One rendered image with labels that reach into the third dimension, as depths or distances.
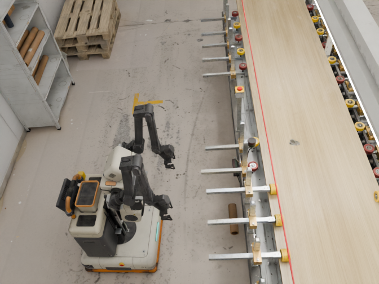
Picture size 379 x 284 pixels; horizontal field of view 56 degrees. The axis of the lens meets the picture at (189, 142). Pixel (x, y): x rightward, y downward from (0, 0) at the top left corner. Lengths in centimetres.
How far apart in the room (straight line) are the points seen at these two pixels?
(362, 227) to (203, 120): 239
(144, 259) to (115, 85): 272
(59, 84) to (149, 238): 280
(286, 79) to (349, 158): 103
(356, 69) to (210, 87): 357
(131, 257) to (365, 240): 185
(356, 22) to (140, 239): 252
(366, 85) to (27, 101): 387
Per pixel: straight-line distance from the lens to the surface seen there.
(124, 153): 245
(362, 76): 137
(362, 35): 140
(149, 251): 324
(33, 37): 477
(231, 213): 356
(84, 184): 297
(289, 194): 274
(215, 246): 349
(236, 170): 287
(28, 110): 468
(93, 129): 463
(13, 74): 433
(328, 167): 294
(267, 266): 278
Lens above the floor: 321
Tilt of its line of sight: 50 degrees down
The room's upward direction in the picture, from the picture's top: 8 degrees counter-clockwise
